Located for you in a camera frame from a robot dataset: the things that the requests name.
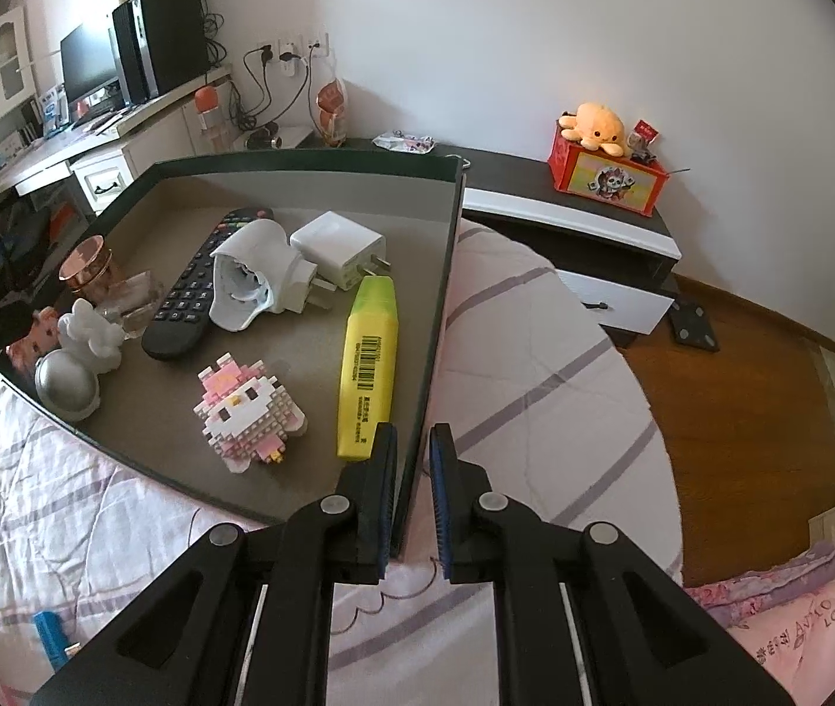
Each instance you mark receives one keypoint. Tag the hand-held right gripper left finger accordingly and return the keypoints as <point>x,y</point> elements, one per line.
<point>373,500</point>

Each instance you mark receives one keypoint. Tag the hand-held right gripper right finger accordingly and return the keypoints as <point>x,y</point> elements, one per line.
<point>441,500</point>

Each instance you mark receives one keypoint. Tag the rose gold metal jar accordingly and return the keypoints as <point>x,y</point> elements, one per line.
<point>86,265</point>

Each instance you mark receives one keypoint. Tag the yellow highlighter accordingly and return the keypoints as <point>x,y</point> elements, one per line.
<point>367,368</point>

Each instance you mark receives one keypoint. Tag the pink building block figure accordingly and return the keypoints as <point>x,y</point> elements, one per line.
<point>248,412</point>

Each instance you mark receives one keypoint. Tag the clear glass bottle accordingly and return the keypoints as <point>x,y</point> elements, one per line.
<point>134,301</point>

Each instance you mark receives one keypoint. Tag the black remote control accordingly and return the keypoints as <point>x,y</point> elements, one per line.
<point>189,294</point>

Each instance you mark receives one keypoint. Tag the pink box with green rim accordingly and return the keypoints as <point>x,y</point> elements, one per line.
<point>167,456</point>

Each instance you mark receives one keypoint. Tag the square white charger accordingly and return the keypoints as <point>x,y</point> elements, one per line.
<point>336,243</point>

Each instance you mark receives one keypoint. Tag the small pink figurine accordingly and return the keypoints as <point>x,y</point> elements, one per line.
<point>38,331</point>

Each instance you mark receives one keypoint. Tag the silver ball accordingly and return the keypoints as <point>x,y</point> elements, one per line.
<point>64,382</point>

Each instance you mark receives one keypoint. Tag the dark bag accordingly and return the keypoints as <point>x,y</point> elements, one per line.
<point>27,243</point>

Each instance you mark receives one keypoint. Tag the white figurine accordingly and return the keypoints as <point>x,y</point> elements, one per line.
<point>90,338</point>

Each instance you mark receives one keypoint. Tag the white striped quilt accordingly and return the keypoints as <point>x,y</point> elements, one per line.
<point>535,382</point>

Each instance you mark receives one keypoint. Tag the blue white box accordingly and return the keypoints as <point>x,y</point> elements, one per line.
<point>53,109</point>

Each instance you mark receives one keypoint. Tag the stack of papers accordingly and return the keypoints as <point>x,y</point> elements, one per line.
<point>104,121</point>

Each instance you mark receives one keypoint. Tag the white desk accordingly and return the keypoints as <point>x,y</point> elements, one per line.
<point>145,132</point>

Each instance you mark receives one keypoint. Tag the black computer monitor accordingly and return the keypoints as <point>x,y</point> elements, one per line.
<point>90,66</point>

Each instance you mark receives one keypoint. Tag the black bathroom scale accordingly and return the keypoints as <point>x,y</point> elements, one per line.
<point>693,323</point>

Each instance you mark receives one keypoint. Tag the blue plastic toy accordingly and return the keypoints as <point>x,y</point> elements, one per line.
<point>49,636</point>

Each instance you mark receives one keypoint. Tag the orange cap bottle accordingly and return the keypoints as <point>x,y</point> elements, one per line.
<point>210,118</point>

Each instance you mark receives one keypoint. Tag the dark cabinet with white drawers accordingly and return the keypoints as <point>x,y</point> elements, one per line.
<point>505,176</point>

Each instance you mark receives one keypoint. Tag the black computer tower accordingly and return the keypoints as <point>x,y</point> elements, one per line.
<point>163,44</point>

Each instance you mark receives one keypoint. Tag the small black device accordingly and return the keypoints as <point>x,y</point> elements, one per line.
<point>264,137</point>

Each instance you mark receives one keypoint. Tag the red printed box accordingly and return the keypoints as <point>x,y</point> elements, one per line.
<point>608,184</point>

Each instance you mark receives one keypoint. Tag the small snack packet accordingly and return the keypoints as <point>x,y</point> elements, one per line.
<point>406,142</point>

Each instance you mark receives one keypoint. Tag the orange snack bag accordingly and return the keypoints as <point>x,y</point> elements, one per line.
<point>330,110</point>

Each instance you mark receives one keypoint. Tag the pink printed blanket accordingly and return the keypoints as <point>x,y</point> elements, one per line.
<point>814,625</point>

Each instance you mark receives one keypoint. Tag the small grey figure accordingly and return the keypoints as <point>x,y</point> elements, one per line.
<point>641,148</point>

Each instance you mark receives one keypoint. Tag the yellow octopus plush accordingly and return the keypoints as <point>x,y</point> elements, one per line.
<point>594,125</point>

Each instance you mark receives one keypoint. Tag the small red sign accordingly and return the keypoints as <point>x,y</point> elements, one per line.
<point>647,129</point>

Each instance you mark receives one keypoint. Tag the white wall outlet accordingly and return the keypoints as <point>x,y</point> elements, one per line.
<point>292,51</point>

